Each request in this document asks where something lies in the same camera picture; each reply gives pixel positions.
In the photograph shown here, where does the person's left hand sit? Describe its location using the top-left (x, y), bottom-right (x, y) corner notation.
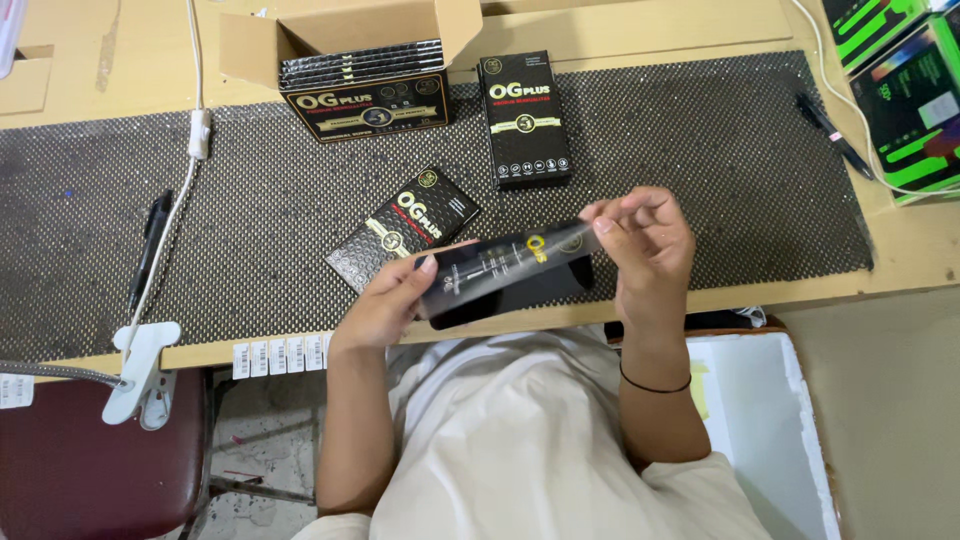
top-left (328, 238), bottom-right (481, 355)

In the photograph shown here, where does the person's right hand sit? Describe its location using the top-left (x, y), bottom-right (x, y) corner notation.
top-left (577, 186), bottom-right (699, 333)

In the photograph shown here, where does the black screen protector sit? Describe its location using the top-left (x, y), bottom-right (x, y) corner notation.
top-left (414, 219), bottom-right (606, 332)

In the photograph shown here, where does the black gold screen protector packet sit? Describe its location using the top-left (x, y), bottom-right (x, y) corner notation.
top-left (324, 166), bottom-right (481, 295)
top-left (477, 50), bottom-right (573, 190)

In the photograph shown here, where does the strip of barcode labels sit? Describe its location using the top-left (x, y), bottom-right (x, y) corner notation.
top-left (231, 333), bottom-right (333, 381)

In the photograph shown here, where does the black wrist band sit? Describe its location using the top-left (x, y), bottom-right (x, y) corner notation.
top-left (618, 361), bottom-right (693, 396)

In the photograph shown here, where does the yellow sticky note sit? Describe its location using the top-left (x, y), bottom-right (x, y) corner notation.
top-left (688, 360), bottom-right (711, 422)

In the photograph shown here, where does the black mesh anti-slip mat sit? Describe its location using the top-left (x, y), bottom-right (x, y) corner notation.
top-left (0, 49), bottom-right (876, 365)

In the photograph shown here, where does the person's cream shirt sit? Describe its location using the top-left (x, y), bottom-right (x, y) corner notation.
top-left (291, 324), bottom-right (774, 540)

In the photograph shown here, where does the open black gold display box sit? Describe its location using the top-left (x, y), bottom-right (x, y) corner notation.
top-left (219, 0), bottom-right (483, 144)

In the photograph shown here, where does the white foam box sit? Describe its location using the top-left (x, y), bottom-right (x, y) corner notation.
top-left (684, 332), bottom-right (843, 540)

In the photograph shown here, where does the black pen with pink band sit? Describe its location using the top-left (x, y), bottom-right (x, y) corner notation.
top-left (795, 90), bottom-right (876, 182)

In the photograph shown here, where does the stack of black packets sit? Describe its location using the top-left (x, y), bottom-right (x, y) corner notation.
top-left (279, 39), bottom-right (445, 93)

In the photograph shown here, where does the white clamp lamp with gooseneck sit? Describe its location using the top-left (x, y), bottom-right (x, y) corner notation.
top-left (0, 321), bottom-right (183, 432)

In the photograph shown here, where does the green black product box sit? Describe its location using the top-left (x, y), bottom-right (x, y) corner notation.
top-left (849, 13), bottom-right (960, 205)
top-left (821, 0), bottom-right (954, 75)

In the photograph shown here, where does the dark red chair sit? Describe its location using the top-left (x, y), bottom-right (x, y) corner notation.
top-left (0, 366), bottom-right (316, 540)

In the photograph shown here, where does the flat cardboard piece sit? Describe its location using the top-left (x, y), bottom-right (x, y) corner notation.
top-left (0, 44), bottom-right (55, 118)

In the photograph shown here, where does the clear plastic container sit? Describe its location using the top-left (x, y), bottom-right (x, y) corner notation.
top-left (0, 0), bottom-right (29, 81)

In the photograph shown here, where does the thin white cable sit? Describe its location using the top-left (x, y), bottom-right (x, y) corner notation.
top-left (791, 0), bottom-right (960, 200)

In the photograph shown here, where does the white cable with inline switch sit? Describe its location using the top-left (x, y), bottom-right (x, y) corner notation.
top-left (118, 0), bottom-right (213, 361)

